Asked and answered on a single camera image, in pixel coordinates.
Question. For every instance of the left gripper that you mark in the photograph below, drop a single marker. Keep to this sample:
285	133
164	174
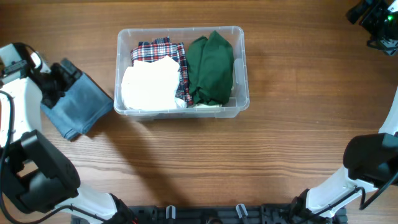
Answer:
52	98

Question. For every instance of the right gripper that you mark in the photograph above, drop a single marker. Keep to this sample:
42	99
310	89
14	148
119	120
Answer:
356	12

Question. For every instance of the blue towel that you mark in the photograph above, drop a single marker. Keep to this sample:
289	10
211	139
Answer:
76	113

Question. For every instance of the plaid cloth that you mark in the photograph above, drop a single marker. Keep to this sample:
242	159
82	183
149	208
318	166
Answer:
158	49

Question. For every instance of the white cloth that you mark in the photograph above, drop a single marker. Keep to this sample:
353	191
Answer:
152	85

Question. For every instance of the clear plastic storage container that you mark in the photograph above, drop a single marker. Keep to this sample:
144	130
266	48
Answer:
239	99

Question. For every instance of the cream cloth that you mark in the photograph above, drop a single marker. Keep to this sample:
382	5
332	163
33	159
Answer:
206	105

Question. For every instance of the dark green cloth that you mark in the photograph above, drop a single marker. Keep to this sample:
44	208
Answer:
210	63

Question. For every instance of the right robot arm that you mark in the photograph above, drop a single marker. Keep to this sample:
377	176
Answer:
370	161

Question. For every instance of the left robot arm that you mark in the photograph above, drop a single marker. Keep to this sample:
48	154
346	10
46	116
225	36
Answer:
35	175

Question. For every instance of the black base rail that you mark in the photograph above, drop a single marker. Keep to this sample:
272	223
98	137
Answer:
264	214

